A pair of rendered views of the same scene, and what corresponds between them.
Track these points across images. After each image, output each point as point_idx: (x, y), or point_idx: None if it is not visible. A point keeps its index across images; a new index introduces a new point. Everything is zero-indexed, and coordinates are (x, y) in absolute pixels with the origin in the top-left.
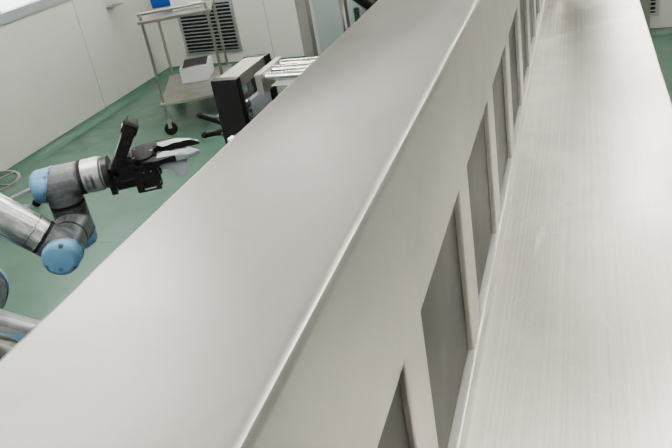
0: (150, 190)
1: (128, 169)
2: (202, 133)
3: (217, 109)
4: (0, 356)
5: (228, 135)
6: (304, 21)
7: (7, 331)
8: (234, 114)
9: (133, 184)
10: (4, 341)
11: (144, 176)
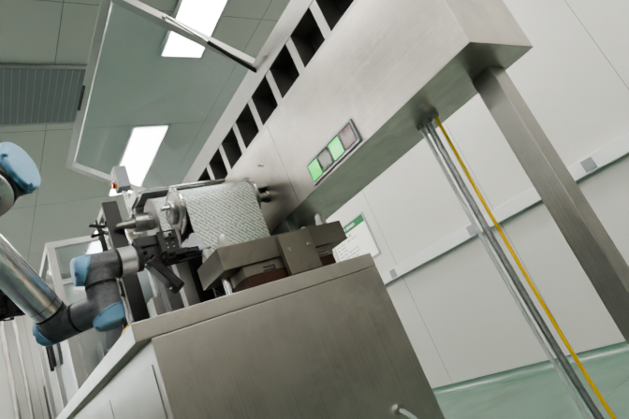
0: (18, 315)
1: (1, 301)
2: (92, 234)
3: (105, 216)
4: (21, 282)
5: (111, 228)
6: (61, 289)
7: (29, 265)
8: (115, 217)
9: (3, 313)
10: (29, 268)
11: (14, 304)
